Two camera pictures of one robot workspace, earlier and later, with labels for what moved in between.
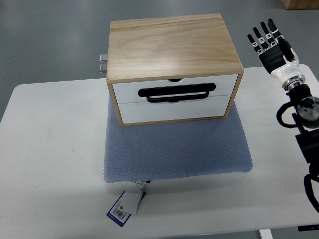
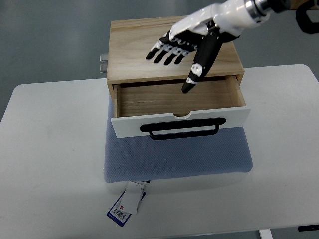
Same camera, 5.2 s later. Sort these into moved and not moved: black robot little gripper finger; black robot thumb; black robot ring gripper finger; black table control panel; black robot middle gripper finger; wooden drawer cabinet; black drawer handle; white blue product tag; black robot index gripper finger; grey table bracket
Moved: black robot middle gripper finger; black robot index gripper finger; black robot little gripper finger; black robot thumb; black robot ring gripper finger; black drawer handle
Not moved: grey table bracket; black table control panel; white blue product tag; wooden drawer cabinet
